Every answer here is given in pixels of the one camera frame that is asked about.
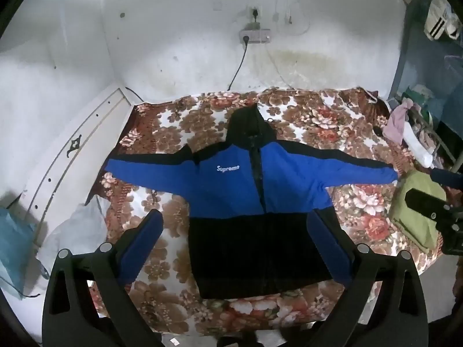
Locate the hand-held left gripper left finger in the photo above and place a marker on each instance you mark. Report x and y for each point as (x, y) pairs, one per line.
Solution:
(144, 238)

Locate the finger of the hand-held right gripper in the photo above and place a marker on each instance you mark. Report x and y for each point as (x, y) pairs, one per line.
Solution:
(445, 177)
(423, 200)

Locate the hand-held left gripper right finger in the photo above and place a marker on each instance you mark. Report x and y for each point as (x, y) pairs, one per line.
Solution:
(327, 238)

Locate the blue and black jacket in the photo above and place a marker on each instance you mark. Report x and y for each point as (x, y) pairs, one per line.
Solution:
(231, 195)

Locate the white clothes hanger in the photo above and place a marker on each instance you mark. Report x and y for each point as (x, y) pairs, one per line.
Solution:
(370, 95)

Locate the folded green cloth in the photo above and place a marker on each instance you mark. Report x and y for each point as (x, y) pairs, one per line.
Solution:
(412, 233)

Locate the white plastic bag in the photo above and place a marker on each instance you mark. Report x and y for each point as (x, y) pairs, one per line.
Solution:
(79, 227)

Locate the pink cloth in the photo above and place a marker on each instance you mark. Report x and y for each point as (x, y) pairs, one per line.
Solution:
(396, 123)

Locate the small black object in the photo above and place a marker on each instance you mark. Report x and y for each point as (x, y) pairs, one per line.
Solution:
(380, 131)

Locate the green white cloth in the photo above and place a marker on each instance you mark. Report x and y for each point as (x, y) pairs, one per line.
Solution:
(416, 95)

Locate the brown floral blanket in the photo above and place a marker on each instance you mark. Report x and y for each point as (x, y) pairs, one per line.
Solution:
(173, 123)

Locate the blue denim garment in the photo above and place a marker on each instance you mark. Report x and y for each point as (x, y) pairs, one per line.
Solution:
(408, 61)

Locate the white bed headboard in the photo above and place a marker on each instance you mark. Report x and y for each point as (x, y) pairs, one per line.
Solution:
(90, 126)

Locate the blue plastic bag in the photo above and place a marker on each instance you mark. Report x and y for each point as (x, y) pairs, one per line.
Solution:
(16, 245)

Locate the white black striped shoe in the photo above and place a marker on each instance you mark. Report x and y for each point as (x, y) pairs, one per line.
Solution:
(437, 14)

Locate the grey power strip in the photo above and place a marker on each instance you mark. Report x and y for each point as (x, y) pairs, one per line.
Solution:
(258, 36)

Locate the black wall plug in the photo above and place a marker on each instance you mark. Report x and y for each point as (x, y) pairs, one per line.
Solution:
(255, 14)

